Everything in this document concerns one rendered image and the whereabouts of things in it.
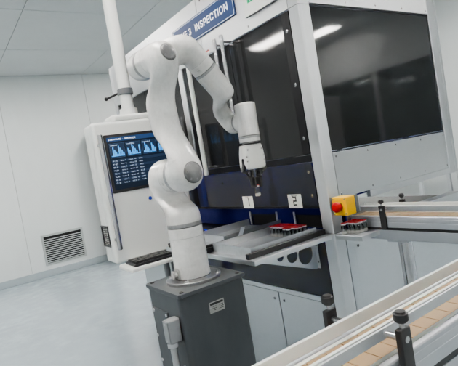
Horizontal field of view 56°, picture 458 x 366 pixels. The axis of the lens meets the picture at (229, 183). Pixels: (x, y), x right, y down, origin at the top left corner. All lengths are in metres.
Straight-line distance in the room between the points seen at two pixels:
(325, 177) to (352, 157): 0.19
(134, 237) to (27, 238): 4.56
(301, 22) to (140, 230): 1.34
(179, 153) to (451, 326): 0.93
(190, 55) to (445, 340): 1.19
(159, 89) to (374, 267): 1.18
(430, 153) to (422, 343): 1.72
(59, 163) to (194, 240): 5.61
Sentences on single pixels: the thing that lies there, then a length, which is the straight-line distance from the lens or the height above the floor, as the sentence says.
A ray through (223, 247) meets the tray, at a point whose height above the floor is 0.90.
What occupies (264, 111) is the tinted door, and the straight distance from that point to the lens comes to 1.98.
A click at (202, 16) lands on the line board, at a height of 1.99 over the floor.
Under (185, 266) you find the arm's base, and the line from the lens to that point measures 1.46.
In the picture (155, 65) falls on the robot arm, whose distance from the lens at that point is 1.42.
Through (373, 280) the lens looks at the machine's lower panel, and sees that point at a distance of 1.99.
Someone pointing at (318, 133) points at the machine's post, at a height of 1.29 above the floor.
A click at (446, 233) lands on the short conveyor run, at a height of 0.88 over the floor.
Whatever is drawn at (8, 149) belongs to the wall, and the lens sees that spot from 6.86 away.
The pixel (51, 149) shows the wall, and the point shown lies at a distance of 6.96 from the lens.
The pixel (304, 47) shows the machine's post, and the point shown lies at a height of 1.63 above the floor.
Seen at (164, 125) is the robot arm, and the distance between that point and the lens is 1.44.
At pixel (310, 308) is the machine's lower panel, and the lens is 2.02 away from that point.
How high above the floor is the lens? 1.24
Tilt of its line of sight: 3 degrees down
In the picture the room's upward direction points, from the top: 10 degrees counter-clockwise
